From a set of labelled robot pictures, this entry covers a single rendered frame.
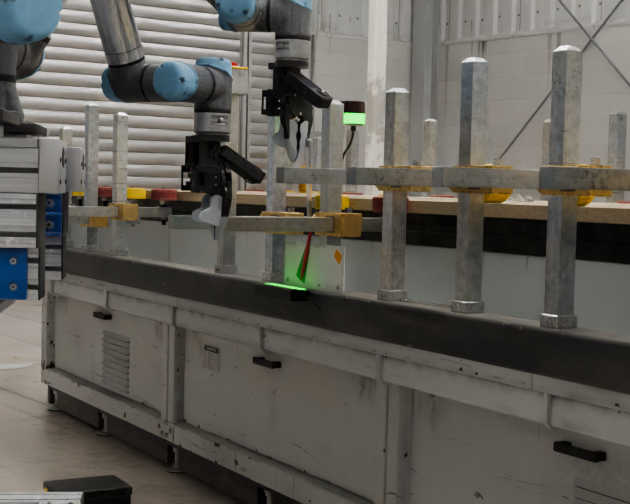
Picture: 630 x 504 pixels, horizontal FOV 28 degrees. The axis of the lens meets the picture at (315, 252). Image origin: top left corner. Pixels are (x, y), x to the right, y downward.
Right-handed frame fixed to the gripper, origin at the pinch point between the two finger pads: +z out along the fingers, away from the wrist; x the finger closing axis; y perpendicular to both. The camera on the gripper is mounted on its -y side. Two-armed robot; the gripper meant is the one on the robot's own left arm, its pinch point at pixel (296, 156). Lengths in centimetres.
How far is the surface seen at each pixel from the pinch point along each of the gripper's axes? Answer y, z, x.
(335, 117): -2.1, -8.8, -10.1
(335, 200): -2.6, 9.1, -10.7
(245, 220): 2.0, 13.6, 12.8
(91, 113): 139, -14, -61
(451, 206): -26.6, 9.3, -19.8
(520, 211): -48, 9, -12
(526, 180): -72, 4, 28
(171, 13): 654, -139, -586
